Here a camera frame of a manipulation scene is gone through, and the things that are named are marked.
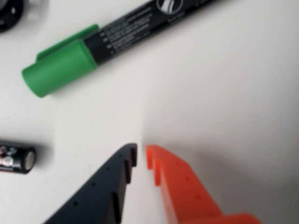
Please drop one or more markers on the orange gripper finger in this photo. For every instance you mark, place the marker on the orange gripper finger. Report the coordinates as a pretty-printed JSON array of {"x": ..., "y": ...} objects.
[{"x": 184, "y": 193}]

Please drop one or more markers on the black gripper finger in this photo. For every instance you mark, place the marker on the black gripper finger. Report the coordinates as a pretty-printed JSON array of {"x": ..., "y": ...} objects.
[{"x": 100, "y": 193}]

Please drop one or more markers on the green capped black marker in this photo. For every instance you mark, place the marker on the green capped black marker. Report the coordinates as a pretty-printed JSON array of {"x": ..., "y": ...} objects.
[{"x": 58, "y": 72}]

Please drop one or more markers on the black AA battery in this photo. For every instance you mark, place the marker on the black AA battery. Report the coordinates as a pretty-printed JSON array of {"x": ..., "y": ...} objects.
[{"x": 14, "y": 158}]

